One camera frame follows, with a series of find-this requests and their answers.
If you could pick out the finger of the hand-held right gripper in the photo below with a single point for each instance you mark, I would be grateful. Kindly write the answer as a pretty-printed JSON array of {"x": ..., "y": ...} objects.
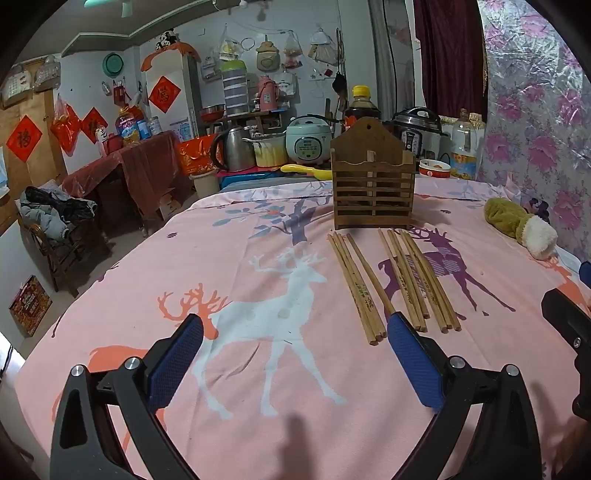
[
  {"x": 570, "y": 332},
  {"x": 586, "y": 270}
]

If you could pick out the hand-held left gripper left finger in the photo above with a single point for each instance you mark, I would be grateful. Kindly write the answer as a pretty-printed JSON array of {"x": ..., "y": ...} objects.
[{"x": 178, "y": 360}]

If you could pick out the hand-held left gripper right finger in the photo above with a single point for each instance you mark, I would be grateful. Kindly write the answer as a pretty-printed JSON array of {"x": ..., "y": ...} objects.
[{"x": 411, "y": 360}]

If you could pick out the bunch of wooden chopsticks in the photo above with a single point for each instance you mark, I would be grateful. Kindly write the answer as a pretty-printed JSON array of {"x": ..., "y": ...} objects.
[{"x": 360, "y": 288}]

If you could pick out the wooden chopstick holder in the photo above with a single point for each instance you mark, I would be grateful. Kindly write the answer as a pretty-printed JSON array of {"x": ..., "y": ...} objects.
[{"x": 374, "y": 194}]

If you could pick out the pink deer print bedsheet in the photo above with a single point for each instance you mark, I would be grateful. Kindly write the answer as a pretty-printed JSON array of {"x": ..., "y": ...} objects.
[{"x": 138, "y": 295}]

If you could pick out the olive and white plush toy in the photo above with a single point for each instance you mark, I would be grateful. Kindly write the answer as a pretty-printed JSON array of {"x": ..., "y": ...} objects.
[{"x": 505, "y": 214}]

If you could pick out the wooden chair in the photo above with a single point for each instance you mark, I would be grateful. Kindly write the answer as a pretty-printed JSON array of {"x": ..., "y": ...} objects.
[{"x": 60, "y": 263}]

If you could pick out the cardboard box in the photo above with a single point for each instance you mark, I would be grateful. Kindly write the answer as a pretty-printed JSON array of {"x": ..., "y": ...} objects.
[{"x": 170, "y": 205}]

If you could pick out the red patterned gift box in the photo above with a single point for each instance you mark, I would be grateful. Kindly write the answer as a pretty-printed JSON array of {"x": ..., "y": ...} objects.
[{"x": 30, "y": 304}]

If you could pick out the clear plastic oil bottle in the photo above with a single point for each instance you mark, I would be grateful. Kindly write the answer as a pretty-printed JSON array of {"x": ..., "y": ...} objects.
[{"x": 463, "y": 143}]

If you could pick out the white plastic bucket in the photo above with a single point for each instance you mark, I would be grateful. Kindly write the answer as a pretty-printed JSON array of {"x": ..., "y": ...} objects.
[{"x": 205, "y": 184}]

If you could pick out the white red rimmed bowl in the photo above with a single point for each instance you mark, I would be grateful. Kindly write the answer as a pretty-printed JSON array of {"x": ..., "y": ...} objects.
[{"x": 434, "y": 171}]

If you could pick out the table with red cloth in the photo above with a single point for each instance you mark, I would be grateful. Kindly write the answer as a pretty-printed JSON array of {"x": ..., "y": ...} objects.
[{"x": 143, "y": 170}]

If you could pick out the orange red gift bag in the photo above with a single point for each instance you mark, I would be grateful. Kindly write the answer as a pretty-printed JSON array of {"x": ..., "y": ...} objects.
[{"x": 196, "y": 157}]

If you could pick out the yellow frying pan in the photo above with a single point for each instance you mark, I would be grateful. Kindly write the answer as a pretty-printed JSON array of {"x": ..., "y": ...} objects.
[{"x": 318, "y": 173}]

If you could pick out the black silver pressure cooker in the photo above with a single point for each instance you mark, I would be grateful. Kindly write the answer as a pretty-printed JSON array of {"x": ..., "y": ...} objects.
[{"x": 415, "y": 134}]

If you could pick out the steel electric kettle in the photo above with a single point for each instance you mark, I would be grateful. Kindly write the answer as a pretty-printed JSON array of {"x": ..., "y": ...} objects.
[{"x": 233, "y": 147}]

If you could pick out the steel pot with lid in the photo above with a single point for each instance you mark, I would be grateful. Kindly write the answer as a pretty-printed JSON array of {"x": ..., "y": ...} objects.
[{"x": 268, "y": 154}]

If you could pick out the brown wooden door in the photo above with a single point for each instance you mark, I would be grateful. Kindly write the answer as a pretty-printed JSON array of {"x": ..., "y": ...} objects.
[{"x": 41, "y": 175}]

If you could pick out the blue label tin can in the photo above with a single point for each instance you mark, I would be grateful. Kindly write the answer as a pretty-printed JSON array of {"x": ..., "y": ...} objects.
[{"x": 144, "y": 130}]

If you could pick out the white tin can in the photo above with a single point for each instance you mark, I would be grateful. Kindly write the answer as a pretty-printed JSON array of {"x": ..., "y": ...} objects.
[{"x": 156, "y": 125}]

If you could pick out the yellow cooking oil jug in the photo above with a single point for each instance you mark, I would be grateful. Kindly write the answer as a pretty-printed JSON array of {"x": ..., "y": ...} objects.
[{"x": 128, "y": 129}]

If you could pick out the white refrigerator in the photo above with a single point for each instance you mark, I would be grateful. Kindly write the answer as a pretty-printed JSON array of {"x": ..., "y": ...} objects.
[{"x": 159, "y": 124}]

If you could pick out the pale green rice cooker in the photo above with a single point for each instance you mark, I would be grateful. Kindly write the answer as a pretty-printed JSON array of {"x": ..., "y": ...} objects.
[{"x": 307, "y": 143}]

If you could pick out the small wooden side table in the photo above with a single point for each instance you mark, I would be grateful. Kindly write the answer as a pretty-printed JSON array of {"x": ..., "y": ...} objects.
[{"x": 240, "y": 119}]

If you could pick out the red metal basin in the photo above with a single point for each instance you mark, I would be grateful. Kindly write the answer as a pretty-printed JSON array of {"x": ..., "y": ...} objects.
[{"x": 212, "y": 112}]

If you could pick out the red diamond paper poster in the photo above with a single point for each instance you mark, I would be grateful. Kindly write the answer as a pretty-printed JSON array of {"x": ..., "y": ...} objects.
[
  {"x": 24, "y": 138},
  {"x": 164, "y": 94},
  {"x": 94, "y": 122}
]

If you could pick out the maroon curtain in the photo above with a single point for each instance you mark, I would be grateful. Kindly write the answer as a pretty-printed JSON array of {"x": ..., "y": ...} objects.
[{"x": 448, "y": 55}]

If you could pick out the blue hanging tissue packet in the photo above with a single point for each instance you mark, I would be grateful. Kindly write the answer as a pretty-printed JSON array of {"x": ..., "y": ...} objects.
[{"x": 3, "y": 170}]

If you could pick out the red plastic hanging bag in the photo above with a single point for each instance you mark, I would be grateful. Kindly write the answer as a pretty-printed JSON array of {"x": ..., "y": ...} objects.
[{"x": 67, "y": 127}]

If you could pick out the dark soy sauce bottle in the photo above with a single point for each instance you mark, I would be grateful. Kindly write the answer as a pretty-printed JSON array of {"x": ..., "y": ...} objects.
[{"x": 362, "y": 106}]

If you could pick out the stacked food carrier green lid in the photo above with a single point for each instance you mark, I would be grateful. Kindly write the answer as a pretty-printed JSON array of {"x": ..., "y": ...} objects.
[{"x": 235, "y": 87}]

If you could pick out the pink thermos flask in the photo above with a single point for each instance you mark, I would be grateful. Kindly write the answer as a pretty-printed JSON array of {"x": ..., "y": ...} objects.
[{"x": 266, "y": 92}]

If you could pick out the black hanging utensil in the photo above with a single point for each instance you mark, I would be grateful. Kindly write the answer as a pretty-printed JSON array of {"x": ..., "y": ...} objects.
[{"x": 338, "y": 84}]

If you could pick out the white printed tote bag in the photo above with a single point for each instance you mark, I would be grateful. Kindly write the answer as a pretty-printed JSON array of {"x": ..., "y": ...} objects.
[{"x": 286, "y": 84}]

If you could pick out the green plastic basin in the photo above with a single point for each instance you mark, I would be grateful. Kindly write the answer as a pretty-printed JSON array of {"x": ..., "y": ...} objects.
[{"x": 113, "y": 64}]

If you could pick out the orange cloth cover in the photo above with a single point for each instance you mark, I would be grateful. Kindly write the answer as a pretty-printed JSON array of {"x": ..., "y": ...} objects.
[{"x": 178, "y": 48}]

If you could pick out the clear hanging bag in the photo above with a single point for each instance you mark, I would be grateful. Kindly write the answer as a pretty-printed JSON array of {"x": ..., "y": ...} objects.
[{"x": 48, "y": 71}]

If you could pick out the plastic bag with yellow contents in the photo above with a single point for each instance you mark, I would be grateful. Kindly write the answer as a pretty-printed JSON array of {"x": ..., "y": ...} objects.
[{"x": 228, "y": 46}]

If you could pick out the printed white hanging bag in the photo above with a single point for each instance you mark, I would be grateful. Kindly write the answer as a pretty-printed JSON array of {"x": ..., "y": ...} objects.
[{"x": 16, "y": 85}]

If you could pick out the panda plush toy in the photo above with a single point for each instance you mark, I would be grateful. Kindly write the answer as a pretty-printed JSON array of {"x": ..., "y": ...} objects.
[{"x": 165, "y": 40}]

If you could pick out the white plastic hanging bag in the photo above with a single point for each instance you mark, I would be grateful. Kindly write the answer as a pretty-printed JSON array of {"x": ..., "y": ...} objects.
[{"x": 323, "y": 48}]

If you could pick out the plastic bag with red contents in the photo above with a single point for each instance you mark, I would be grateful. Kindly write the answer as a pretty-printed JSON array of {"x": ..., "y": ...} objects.
[{"x": 292, "y": 53}]

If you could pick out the green ceiling fan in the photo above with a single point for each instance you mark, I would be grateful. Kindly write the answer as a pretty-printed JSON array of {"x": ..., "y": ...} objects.
[{"x": 99, "y": 2}]

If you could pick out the floral plastic wall sheet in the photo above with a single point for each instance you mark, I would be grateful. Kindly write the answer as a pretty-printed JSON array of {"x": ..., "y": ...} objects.
[{"x": 531, "y": 115}]

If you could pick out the beige jar shaped wall pocket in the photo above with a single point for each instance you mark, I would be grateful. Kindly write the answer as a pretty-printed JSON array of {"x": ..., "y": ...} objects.
[{"x": 268, "y": 57}]

